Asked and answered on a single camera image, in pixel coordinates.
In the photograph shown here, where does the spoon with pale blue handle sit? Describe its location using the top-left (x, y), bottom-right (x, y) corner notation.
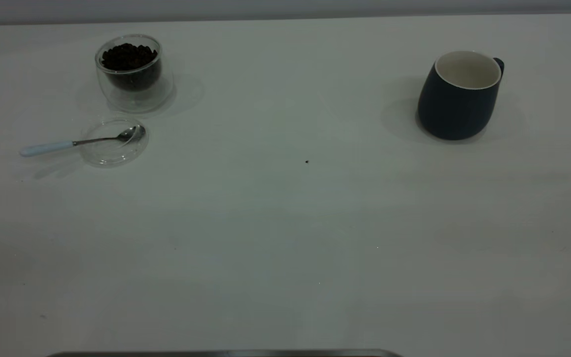
top-left (19, 124), bottom-right (146, 158)

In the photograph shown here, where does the clear glass lid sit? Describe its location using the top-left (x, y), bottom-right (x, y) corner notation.
top-left (78, 117), bottom-right (149, 167)

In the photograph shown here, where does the double-walled glass cup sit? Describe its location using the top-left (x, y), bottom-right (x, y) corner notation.
top-left (95, 34), bottom-right (174, 114)

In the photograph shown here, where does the dark grey ceramic mug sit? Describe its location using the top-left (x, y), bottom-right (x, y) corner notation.
top-left (417, 51), bottom-right (505, 141)

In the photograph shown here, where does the coffee beans pile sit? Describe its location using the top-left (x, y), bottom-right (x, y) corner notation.
top-left (101, 43), bottom-right (162, 91)

